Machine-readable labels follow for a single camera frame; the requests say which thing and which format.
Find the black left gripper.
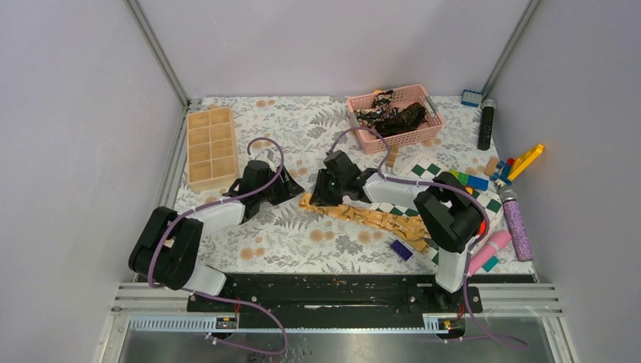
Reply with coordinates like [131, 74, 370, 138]
[257, 165, 304, 206]

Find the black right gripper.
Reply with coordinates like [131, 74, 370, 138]
[309, 168, 347, 207]

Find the wooden compartment tray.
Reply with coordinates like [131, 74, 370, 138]
[186, 107, 240, 192]

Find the yellow patterned tie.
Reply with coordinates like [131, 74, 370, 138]
[299, 193, 431, 253]

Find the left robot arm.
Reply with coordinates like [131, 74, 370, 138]
[128, 160, 304, 311]

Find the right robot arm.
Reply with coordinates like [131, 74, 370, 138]
[310, 150, 490, 312]

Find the floral table cloth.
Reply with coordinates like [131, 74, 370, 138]
[190, 96, 496, 274]

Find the pink plastic basket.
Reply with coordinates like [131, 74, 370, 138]
[347, 84, 444, 154]

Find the curved wooden block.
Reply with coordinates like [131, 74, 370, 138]
[386, 145, 399, 169]

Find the black floral tie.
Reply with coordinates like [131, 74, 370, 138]
[355, 90, 427, 138]

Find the purple lego brick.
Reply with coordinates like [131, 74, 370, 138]
[390, 240, 413, 262]

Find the green white chessboard mat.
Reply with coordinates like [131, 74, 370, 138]
[370, 155, 503, 270]

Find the blue white lego brick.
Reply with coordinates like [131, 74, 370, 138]
[460, 89, 483, 107]

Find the teal small block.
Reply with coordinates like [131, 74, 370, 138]
[482, 256, 500, 272]

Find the colourful lego brick pile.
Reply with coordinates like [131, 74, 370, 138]
[448, 157, 516, 191]

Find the pink marker pen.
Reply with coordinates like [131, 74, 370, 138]
[468, 231, 512, 277]

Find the purple glitter tube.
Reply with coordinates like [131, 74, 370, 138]
[499, 185, 534, 262]

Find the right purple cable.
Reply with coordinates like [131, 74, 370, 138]
[327, 126, 530, 351]

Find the purple cable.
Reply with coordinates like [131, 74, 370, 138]
[327, 126, 530, 351]
[147, 138, 290, 357]

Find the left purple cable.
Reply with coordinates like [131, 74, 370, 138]
[147, 138, 290, 357]

